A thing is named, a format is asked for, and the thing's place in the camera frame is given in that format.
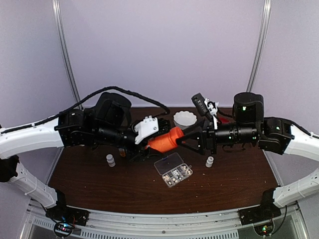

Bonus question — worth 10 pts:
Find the clear plastic pill organizer box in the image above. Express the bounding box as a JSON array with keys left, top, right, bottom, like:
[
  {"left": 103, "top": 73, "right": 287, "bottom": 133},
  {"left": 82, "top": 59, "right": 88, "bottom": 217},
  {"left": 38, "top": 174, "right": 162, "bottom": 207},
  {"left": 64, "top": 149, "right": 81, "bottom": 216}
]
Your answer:
[{"left": 154, "top": 152, "right": 193, "bottom": 188}]

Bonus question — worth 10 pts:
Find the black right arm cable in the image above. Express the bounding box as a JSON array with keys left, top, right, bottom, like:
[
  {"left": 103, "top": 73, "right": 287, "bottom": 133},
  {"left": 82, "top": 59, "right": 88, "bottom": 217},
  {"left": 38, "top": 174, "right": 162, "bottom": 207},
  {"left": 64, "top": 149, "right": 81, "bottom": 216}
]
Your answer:
[{"left": 284, "top": 119, "right": 319, "bottom": 140}]

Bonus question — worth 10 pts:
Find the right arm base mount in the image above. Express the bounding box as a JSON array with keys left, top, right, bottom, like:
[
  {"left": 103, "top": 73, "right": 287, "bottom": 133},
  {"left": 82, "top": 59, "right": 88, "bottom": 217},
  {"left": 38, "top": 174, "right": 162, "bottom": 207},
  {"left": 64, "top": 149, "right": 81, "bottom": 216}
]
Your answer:
[{"left": 238, "top": 206, "right": 282, "bottom": 225}]

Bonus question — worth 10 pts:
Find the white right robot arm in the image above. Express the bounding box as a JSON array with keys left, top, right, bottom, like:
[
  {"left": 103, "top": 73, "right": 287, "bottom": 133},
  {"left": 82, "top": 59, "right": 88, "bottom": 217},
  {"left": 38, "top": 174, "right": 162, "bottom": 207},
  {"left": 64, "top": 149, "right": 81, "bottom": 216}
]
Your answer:
[{"left": 176, "top": 92, "right": 319, "bottom": 161}]

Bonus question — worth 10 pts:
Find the aluminium front rail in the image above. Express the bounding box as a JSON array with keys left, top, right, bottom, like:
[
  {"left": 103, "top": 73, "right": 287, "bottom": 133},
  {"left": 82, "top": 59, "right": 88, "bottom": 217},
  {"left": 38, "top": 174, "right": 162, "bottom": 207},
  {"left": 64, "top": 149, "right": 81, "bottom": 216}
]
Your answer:
[{"left": 21, "top": 196, "right": 305, "bottom": 239}]

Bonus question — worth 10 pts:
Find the small white pill bottle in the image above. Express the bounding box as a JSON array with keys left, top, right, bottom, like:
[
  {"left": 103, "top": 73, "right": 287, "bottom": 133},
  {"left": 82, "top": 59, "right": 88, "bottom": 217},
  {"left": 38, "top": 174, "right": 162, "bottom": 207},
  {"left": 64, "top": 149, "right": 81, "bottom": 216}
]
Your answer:
[{"left": 205, "top": 156, "right": 214, "bottom": 168}]

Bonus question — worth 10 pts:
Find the red floral plate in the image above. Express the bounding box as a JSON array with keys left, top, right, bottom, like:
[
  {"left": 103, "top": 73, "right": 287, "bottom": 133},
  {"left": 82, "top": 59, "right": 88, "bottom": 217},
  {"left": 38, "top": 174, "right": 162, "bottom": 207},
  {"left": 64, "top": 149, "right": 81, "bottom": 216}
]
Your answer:
[{"left": 220, "top": 117, "right": 230, "bottom": 123}]

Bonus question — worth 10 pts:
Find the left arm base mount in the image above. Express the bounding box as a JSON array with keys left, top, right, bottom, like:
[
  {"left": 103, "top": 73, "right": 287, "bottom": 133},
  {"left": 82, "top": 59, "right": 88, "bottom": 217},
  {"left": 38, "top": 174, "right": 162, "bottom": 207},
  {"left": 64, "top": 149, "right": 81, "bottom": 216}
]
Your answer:
[{"left": 46, "top": 206, "right": 90, "bottom": 226}]

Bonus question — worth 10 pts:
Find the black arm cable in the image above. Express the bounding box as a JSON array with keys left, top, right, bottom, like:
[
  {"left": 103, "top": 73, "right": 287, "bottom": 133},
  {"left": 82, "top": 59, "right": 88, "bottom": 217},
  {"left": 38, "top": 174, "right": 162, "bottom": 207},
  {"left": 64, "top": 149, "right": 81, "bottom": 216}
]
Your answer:
[
  {"left": 0, "top": 86, "right": 170, "bottom": 132},
  {"left": 284, "top": 119, "right": 319, "bottom": 140}
]

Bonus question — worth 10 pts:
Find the white orange vitamin bottle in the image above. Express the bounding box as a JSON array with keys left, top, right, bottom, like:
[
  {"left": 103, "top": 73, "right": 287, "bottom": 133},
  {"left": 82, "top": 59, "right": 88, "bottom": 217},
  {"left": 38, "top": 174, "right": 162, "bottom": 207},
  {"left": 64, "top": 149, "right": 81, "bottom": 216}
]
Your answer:
[{"left": 119, "top": 148, "right": 129, "bottom": 159}]

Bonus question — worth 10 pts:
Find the small white capped bottle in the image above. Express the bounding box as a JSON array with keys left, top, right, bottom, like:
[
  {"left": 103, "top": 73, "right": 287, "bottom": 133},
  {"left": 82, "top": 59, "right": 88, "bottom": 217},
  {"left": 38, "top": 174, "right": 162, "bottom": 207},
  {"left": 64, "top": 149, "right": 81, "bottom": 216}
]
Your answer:
[{"left": 106, "top": 154, "right": 116, "bottom": 167}]

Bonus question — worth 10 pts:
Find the aluminium frame post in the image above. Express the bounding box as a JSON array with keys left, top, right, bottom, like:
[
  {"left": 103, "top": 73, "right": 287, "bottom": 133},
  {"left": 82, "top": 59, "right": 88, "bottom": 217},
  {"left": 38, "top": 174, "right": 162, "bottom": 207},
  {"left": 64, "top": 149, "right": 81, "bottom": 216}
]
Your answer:
[
  {"left": 52, "top": 0, "right": 81, "bottom": 103},
  {"left": 245, "top": 0, "right": 272, "bottom": 93}
]

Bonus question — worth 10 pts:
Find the left aluminium frame post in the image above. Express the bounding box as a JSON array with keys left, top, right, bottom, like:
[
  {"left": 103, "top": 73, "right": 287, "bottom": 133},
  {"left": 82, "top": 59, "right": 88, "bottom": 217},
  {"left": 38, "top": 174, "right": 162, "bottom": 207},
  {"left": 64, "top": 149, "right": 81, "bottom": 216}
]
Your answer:
[{"left": 52, "top": 0, "right": 81, "bottom": 103}]

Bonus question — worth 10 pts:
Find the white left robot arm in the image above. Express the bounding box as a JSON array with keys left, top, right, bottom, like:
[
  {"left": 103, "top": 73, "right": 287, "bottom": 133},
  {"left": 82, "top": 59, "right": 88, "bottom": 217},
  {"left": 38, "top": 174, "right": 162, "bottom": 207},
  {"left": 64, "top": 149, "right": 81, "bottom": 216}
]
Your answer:
[{"left": 0, "top": 90, "right": 170, "bottom": 221}]

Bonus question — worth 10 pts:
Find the orange cylindrical bottle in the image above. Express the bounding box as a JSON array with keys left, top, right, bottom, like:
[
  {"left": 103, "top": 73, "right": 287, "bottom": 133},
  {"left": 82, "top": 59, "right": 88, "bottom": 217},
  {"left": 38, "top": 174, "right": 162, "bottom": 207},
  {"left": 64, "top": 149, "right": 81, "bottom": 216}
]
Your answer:
[{"left": 148, "top": 126, "right": 184, "bottom": 153}]

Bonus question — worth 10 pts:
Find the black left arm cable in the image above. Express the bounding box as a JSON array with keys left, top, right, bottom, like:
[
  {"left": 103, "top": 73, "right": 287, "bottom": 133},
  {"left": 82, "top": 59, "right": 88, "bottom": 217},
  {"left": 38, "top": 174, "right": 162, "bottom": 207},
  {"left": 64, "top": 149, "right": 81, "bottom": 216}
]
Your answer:
[{"left": 0, "top": 86, "right": 170, "bottom": 132}]

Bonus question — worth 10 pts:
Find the right aluminium frame post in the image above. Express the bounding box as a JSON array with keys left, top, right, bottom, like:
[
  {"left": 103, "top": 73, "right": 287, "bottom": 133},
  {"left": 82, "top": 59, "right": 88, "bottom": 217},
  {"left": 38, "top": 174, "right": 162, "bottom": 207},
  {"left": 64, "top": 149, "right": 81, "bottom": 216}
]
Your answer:
[{"left": 245, "top": 0, "right": 272, "bottom": 93}]

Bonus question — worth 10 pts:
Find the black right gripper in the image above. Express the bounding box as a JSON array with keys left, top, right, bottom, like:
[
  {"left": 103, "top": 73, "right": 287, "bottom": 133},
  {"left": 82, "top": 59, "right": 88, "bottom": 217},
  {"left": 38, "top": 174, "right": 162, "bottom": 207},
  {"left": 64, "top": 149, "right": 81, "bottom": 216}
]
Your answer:
[{"left": 175, "top": 119, "right": 258, "bottom": 157}]

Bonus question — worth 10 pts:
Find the white scalloped bowl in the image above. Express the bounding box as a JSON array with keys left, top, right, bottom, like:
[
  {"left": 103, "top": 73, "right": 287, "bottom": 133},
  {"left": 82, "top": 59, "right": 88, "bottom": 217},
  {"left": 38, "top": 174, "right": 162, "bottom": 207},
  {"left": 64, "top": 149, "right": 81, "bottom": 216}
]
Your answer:
[{"left": 173, "top": 111, "right": 197, "bottom": 130}]

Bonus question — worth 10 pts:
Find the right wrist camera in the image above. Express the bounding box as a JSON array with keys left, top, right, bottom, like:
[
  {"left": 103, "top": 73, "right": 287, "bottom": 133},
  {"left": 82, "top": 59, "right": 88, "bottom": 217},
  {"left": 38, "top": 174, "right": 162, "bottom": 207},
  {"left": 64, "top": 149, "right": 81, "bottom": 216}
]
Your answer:
[{"left": 191, "top": 93, "right": 218, "bottom": 123}]

